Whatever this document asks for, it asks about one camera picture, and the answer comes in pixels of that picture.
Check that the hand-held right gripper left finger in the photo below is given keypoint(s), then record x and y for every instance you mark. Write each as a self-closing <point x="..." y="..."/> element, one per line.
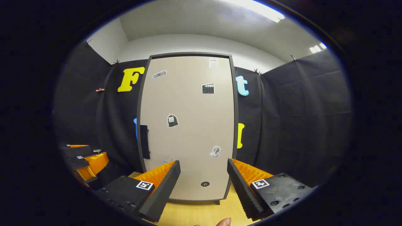
<point x="165" y="191"/>

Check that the large ceiling light panel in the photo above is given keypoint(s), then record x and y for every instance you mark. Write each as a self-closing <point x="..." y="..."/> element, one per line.
<point x="257" y="9"/>

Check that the small ceiling light panel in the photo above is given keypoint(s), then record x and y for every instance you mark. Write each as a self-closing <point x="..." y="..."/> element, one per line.
<point x="317" y="48"/>

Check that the grey cabinet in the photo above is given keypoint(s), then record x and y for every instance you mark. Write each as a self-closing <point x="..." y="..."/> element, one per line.
<point x="191" y="54"/>

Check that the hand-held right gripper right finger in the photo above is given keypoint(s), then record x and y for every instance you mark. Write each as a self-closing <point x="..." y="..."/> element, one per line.
<point x="243" y="191"/>

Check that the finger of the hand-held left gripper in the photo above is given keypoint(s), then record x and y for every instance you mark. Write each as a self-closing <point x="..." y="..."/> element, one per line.
<point x="78" y="151"/>
<point x="94" y="164"/>

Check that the black backdrop cloth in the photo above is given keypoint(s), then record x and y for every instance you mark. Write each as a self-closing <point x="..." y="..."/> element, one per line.
<point x="298" y="119"/>

